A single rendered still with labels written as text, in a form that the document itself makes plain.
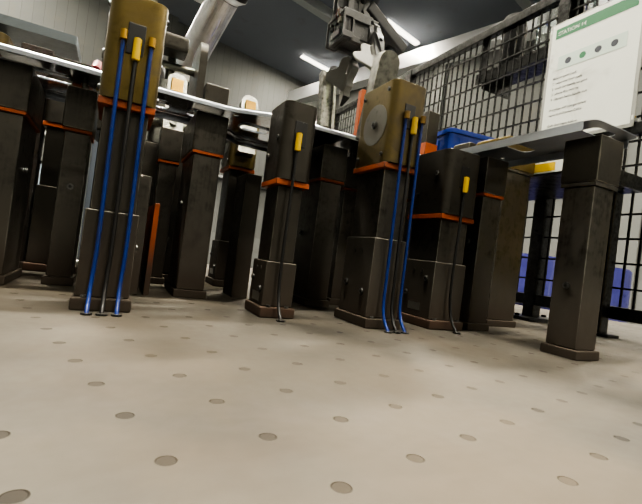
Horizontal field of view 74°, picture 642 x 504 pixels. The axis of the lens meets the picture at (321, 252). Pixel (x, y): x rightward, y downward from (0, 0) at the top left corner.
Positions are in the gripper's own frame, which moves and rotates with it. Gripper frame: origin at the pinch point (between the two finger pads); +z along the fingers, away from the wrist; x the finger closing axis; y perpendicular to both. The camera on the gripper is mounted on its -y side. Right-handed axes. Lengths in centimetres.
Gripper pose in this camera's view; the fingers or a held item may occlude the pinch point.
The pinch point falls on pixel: (359, 96)
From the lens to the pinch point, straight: 89.7
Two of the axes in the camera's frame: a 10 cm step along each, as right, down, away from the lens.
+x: 4.5, 0.5, -8.9
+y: -8.9, -1.1, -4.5
